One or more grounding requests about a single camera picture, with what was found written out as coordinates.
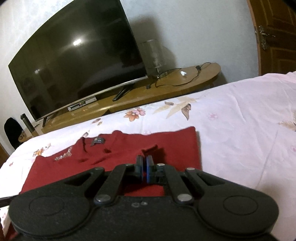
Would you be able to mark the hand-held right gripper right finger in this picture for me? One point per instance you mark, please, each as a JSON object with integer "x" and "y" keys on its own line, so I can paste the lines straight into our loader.
{"x": 149, "y": 167}

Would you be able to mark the black curved television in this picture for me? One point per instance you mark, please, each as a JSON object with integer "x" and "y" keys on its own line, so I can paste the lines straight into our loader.
{"x": 76, "y": 58}

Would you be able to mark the glass table lamp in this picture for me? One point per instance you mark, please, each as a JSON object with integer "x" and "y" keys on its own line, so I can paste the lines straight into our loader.
{"x": 152, "y": 55}

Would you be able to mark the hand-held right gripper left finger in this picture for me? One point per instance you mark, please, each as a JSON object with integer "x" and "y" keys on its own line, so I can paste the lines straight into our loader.
{"x": 139, "y": 167}

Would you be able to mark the brown wooden door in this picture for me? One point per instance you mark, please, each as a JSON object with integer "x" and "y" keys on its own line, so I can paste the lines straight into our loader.
{"x": 277, "y": 27}

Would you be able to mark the red sweater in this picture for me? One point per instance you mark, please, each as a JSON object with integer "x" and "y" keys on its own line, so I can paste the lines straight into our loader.
{"x": 175, "y": 143}

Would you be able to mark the silver set-top box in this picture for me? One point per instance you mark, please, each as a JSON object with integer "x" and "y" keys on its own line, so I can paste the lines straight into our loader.
{"x": 81, "y": 103}

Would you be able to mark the black chair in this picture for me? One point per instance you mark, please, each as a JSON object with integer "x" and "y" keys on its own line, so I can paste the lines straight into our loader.
{"x": 12, "y": 132}

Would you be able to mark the pink floral bedspread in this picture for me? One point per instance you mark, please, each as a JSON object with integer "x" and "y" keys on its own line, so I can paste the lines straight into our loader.
{"x": 242, "y": 129}

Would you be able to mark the wooden television cabinet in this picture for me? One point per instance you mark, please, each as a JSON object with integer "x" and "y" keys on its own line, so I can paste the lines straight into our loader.
{"x": 138, "y": 97}

